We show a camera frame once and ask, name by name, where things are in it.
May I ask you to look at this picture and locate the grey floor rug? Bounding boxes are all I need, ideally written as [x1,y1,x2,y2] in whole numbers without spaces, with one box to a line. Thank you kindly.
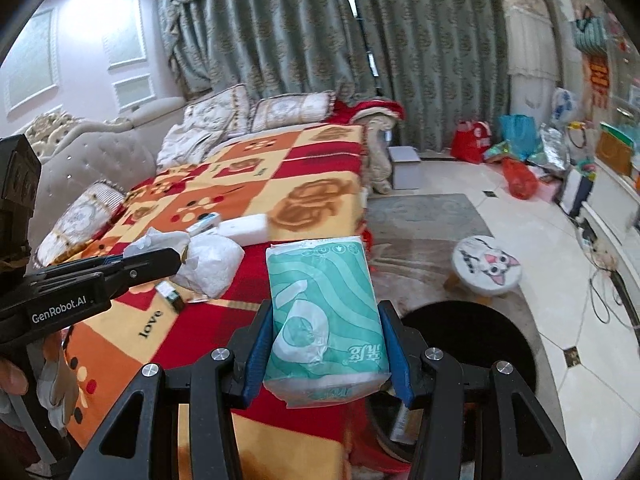
[365,192,501,311]

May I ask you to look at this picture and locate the grey tufted sofa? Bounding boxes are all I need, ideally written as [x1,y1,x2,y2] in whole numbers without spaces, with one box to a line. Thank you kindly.
[22,95,401,271]

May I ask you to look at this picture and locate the black cable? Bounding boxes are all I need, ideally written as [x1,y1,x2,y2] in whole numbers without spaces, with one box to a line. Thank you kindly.
[587,260,640,331]

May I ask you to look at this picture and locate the blue shopping bag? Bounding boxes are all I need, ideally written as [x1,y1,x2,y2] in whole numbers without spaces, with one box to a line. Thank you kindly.
[500,114,538,161]

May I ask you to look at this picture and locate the person's left hand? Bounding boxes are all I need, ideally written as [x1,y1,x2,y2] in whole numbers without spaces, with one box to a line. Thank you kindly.
[0,355,30,396]

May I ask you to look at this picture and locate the red shopping bag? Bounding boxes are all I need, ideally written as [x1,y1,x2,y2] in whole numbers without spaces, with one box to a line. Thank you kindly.
[450,119,493,163]

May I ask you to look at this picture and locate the small dark packet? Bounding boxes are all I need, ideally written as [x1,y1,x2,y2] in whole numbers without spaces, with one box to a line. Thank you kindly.
[155,280,187,311]

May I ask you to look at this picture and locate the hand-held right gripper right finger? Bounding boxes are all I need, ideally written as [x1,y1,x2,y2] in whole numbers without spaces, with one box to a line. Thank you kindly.
[377,300,583,480]

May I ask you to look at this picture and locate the flat white box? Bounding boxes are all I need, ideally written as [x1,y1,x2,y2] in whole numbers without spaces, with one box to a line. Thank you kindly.
[217,213,271,247]

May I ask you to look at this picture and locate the green patterned curtain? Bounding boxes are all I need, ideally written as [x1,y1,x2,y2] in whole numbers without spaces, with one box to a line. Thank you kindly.
[157,0,511,153]

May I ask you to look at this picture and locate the teal tissue pack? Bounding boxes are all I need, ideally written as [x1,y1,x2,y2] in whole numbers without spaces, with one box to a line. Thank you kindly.
[262,235,393,406]

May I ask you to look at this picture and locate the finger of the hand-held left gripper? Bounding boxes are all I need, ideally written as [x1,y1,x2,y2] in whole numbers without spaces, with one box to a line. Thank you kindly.
[100,248,182,293]
[22,256,123,286]

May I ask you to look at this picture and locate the black round bin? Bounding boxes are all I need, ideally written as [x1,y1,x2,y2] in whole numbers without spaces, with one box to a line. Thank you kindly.
[370,302,543,466]

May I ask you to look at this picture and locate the white cabinet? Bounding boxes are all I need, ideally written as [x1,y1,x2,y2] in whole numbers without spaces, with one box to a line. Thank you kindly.
[575,160,640,281]

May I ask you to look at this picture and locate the grey cardboard box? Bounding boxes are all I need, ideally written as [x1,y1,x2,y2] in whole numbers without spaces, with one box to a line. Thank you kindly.
[387,146,423,191]

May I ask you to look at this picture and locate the striped bolster pillow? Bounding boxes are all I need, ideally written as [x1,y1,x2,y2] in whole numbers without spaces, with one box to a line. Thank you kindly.
[35,180,126,266]

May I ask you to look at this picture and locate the red plastic bag on floor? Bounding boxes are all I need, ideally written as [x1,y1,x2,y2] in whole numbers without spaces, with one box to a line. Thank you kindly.
[501,157,540,200]

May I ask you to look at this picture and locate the wide ornate pillow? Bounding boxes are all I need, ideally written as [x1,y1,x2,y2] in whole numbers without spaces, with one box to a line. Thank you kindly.
[250,91,337,133]

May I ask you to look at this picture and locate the red wall hanging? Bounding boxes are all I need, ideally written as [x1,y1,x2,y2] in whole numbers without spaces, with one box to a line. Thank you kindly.
[585,55,613,108]

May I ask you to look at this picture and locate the silver foil bag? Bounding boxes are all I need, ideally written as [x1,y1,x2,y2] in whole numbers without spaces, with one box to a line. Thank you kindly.
[530,125,571,171]

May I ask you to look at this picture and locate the crumpled white paper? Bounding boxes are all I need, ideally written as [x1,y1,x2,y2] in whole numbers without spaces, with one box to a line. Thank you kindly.
[122,227,192,261]

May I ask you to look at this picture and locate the ornate square pillow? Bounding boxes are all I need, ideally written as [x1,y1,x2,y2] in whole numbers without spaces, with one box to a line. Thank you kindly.
[182,84,251,138]

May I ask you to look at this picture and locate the red and yellow printed blanket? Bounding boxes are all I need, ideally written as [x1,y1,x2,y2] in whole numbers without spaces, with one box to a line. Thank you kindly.
[35,122,381,480]

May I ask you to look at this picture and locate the small blue and white box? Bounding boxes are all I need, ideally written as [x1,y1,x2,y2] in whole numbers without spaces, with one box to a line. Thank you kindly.
[186,213,222,235]

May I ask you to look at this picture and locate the white and blue plastic bag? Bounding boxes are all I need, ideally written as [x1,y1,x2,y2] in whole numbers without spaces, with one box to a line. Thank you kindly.
[550,87,583,128]

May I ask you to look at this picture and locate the lace-covered standing air conditioner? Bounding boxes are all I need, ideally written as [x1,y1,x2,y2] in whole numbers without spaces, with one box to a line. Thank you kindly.
[495,0,561,111]

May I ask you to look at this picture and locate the red plush cloth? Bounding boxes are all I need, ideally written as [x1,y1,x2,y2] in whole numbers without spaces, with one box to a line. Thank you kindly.
[332,97,406,123]

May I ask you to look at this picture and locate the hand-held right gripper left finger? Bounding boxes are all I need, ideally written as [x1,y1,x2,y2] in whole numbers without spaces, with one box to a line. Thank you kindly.
[70,300,276,480]

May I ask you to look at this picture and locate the cat print round stool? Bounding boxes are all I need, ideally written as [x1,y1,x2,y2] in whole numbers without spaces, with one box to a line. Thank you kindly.
[442,236,523,306]

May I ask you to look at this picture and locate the teal hanging decoration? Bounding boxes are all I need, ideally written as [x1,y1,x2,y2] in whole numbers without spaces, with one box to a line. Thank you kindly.
[570,5,608,53]

